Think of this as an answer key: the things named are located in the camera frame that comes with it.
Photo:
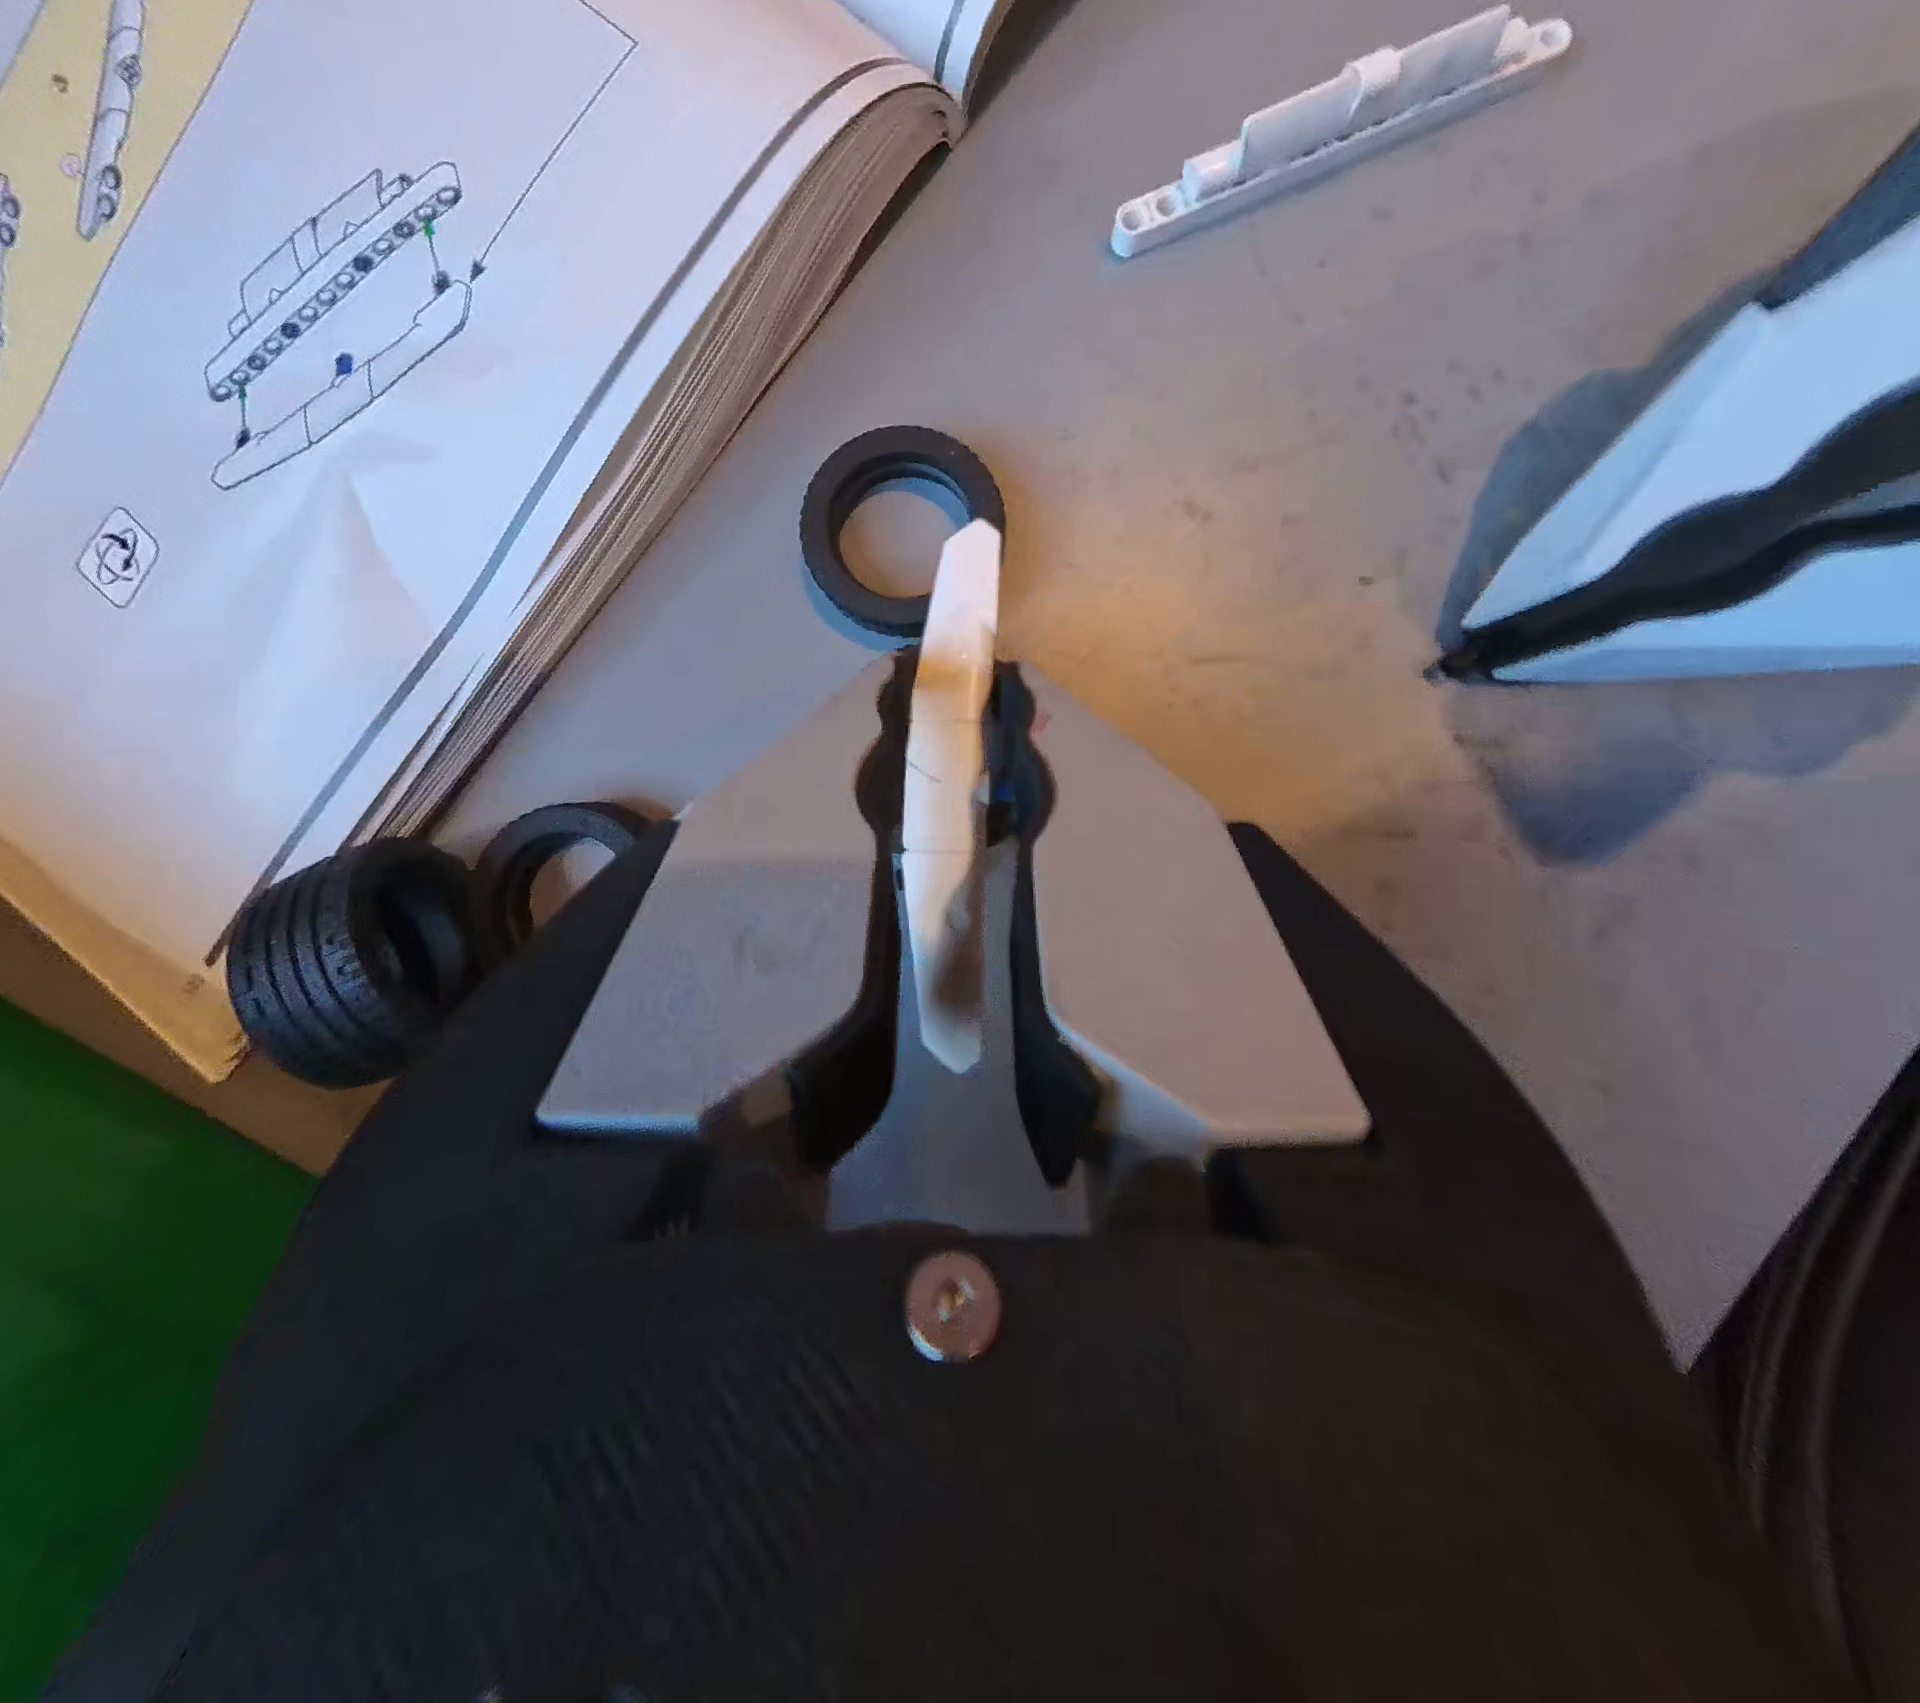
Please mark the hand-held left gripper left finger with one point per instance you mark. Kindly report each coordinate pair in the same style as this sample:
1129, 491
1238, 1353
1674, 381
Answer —
720, 969

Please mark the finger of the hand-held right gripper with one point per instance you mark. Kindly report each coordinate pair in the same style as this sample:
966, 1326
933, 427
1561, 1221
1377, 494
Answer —
1768, 383
1797, 640

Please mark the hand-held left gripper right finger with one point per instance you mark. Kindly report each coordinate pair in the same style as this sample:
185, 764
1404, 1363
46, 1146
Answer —
1184, 984

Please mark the small blue connector pin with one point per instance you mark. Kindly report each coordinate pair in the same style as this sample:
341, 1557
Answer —
1007, 803

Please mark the small black connector pin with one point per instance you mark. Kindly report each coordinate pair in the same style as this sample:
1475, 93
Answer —
1452, 664

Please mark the long white pointed panel piece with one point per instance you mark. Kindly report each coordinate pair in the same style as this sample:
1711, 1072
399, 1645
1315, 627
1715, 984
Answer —
951, 621

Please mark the grey desk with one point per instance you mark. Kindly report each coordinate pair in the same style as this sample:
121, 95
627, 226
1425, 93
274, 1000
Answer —
1351, 383

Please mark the black rubber toy tyre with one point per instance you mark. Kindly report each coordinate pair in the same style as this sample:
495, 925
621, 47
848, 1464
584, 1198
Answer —
862, 615
331, 969
511, 859

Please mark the white beam with cylinders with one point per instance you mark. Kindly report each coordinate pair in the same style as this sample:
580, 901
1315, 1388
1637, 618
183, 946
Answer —
1351, 111

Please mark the green plastic bin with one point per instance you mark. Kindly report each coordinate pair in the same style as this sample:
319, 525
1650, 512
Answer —
92, 1286

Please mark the person's black garment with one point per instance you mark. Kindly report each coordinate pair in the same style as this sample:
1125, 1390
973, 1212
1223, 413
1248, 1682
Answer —
1842, 1431

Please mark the open instruction booklet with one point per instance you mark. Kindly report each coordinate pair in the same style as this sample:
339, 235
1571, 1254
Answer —
451, 159

